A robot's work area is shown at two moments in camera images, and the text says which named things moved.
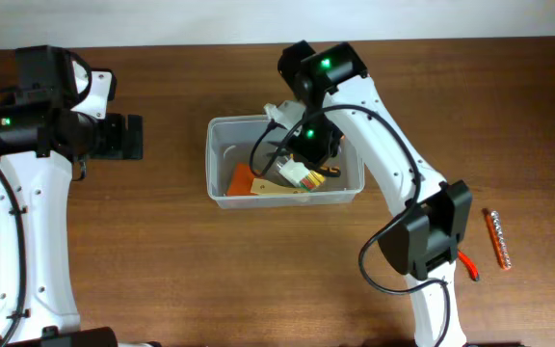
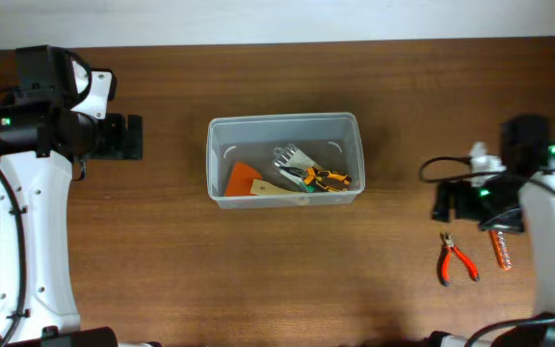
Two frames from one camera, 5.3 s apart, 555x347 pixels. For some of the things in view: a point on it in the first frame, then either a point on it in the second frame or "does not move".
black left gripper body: [115, 136] does not move
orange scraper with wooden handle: [244, 182] does not move
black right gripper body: [313, 157] to [458, 201]
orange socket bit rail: [493, 220] does not move
